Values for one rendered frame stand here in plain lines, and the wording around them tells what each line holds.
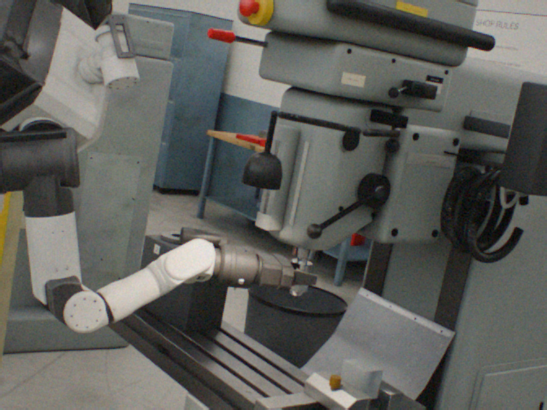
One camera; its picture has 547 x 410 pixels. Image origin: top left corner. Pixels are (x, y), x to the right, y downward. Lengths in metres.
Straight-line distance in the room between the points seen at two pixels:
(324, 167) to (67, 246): 0.51
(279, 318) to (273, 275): 1.95
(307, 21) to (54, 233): 0.59
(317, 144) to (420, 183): 0.27
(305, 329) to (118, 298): 2.11
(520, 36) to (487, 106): 4.77
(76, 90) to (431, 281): 0.93
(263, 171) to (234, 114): 7.69
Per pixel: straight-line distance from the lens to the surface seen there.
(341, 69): 1.53
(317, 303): 4.04
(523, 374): 2.15
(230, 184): 9.08
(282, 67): 1.64
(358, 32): 1.54
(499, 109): 1.92
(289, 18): 1.50
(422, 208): 1.78
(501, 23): 6.77
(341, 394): 1.57
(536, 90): 1.63
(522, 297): 2.05
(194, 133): 9.09
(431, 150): 1.75
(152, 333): 2.03
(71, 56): 1.66
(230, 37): 1.63
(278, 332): 3.65
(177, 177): 9.09
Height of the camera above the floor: 1.67
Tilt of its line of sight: 10 degrees down
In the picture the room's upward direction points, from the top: 11 degrees clockwise
